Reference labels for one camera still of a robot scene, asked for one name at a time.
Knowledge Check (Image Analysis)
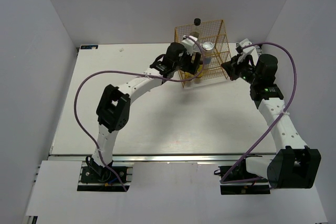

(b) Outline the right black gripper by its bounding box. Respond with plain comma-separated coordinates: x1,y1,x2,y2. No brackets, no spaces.
222,52,259,85

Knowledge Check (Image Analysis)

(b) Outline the small yellow label bottle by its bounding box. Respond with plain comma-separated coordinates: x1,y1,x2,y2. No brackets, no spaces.
196,64,203,79
191,52,199,64

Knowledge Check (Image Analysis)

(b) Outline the dark sauce bottle red label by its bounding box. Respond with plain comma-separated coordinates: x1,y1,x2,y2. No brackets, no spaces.
191,18,201,38

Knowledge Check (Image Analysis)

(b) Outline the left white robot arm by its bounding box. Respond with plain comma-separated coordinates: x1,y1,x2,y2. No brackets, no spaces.
87,36,202,182

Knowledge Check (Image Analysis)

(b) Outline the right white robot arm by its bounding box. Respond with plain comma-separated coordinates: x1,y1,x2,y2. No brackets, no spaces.
222,54,321,189

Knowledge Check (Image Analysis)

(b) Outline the left blue table sticker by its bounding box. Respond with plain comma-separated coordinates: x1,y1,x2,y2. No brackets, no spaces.
80,45,98,50

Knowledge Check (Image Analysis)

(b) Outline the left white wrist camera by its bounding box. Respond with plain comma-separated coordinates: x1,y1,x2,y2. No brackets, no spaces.
180,35,199,55

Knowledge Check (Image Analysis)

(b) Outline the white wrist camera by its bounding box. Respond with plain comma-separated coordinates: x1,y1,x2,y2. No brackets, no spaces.
236,38,255,64
180,35,199,55

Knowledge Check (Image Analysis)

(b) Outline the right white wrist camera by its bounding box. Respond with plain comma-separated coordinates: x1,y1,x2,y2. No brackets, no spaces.
236,38,255,64

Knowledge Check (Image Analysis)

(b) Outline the yellow wire basket rack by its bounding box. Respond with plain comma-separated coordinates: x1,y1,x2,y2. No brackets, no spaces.
174,18,231,88

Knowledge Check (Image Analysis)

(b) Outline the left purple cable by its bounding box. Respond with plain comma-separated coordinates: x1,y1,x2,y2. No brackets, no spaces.
73,35,204,192

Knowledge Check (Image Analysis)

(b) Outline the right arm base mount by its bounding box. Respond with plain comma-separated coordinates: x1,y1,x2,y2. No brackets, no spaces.
220,154,273,196

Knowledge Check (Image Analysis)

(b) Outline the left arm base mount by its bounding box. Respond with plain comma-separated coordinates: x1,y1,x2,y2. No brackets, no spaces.
77,156,133,192

